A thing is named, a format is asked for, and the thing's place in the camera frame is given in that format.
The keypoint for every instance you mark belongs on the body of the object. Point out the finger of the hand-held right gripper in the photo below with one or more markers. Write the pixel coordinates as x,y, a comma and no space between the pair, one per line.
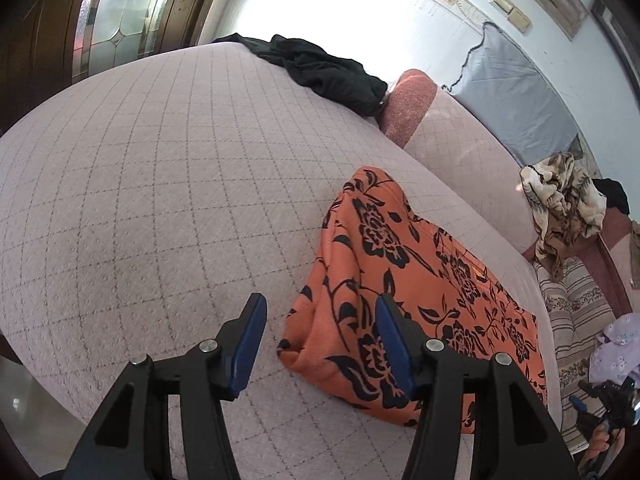
577,403

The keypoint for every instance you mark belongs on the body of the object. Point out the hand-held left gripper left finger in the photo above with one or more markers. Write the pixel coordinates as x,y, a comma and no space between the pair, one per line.
247,350

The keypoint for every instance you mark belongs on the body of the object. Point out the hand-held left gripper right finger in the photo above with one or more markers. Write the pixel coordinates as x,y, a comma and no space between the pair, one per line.
392,345

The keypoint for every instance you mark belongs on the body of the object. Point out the orange black floral shirt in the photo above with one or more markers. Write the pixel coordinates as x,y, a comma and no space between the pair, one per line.
350,270

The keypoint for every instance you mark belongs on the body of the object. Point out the person's right hand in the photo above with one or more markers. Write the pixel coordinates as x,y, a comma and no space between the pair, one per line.
600,445

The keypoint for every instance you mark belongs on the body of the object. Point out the lavender spotted cloth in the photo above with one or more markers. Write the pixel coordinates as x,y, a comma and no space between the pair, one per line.
617,355

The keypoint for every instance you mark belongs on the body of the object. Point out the striped floral cushion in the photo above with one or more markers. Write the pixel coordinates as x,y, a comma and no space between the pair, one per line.
575,300

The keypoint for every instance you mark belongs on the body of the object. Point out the maroon cloth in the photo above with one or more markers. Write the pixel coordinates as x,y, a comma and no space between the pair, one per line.
617,245

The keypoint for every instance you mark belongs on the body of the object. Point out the pink quilted bed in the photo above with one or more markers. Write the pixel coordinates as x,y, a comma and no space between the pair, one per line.
150,185

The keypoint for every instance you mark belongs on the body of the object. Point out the dark cloth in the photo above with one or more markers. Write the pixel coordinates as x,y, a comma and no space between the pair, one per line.
615,195

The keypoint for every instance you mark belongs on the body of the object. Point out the beige floral blanket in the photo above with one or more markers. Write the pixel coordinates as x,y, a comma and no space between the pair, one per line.
555,190

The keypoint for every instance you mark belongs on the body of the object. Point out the pink rolled quilt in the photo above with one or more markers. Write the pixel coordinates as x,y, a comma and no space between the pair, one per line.
450,135

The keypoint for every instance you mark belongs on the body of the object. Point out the black garment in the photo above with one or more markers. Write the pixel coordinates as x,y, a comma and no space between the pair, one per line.
330,77

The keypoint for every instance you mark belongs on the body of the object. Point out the blue-grey pillow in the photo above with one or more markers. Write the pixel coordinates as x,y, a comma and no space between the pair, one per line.
520,95

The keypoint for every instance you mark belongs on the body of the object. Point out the stained glass door panel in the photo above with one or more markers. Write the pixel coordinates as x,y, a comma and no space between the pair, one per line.
110,20

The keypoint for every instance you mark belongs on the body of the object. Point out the beige wall switch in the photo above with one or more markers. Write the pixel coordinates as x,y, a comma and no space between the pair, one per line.
501,2
520,20

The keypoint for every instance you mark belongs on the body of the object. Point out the dark wooden door frame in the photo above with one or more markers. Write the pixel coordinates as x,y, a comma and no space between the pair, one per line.
35,35

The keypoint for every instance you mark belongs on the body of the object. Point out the framed wall panel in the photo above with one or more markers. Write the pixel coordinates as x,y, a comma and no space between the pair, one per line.
555,0

